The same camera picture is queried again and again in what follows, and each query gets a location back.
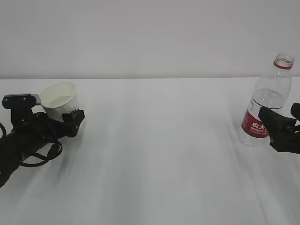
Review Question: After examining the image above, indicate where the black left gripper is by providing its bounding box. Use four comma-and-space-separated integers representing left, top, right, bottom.
22, 110, 85, 143

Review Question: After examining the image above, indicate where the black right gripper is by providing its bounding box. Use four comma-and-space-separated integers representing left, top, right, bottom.
258, 103, 300, 154

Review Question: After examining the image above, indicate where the white paper cup green logo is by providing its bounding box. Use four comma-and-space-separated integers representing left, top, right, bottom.
39, 82, 79, 121

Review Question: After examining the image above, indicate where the clear water bottle red label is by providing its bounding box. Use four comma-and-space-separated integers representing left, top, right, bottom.
239, 53, 294, 147

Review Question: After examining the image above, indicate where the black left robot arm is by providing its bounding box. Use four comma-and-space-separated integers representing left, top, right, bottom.
0, 110, 85, 187

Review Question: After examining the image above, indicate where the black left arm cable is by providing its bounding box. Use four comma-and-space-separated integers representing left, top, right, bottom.
0, 114, 63, 168

